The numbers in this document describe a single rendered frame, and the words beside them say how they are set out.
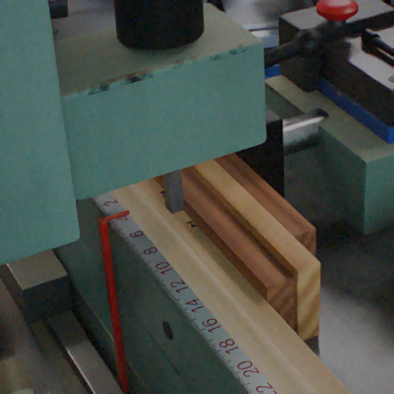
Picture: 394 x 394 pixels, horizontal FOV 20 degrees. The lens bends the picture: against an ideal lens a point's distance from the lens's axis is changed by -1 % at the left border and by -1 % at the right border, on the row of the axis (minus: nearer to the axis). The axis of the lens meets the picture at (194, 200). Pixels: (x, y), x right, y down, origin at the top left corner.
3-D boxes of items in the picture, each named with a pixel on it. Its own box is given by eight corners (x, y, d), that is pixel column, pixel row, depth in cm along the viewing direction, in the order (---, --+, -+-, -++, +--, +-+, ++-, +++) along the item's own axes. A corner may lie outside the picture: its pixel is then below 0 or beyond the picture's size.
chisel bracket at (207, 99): (270, 164, 67) (266, 40, 63) (55, 234, 62) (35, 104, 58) (214, 114, 73) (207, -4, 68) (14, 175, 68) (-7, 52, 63)
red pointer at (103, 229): (150, 383, 76) (131, 213, 68) (123, 394, 76) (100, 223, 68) (146, 376, 77) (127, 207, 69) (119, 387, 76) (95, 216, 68)
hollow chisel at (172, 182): (184, 210, 70) (178, 142, 67) (171, 215, 70) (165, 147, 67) (178, 203, 71) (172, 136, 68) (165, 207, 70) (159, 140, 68)
